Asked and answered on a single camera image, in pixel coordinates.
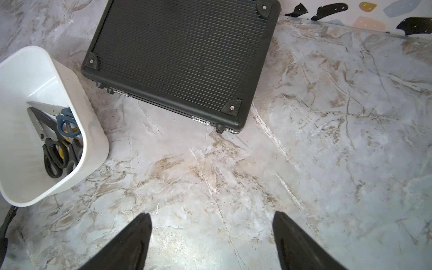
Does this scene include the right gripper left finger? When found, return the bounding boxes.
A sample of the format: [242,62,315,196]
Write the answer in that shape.
[80,213,152,270]

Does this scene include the yellow black scissors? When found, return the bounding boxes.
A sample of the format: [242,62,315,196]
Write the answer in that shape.
[60,136,83,174]

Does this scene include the blue handled scissors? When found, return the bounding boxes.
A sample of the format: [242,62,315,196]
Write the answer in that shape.
[27,101,81,138]

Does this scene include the black handled steel scissors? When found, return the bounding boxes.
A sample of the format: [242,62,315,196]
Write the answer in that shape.
[27,107,66,179]

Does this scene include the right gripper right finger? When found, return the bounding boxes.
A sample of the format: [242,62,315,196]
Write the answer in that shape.
[272,211,345,270]

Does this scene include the white plastic storage box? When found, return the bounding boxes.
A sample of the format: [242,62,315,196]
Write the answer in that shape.
[0,45,110,208]

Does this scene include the black ribbed hard case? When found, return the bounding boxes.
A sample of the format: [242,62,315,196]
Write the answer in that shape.
[81,1,281,133]

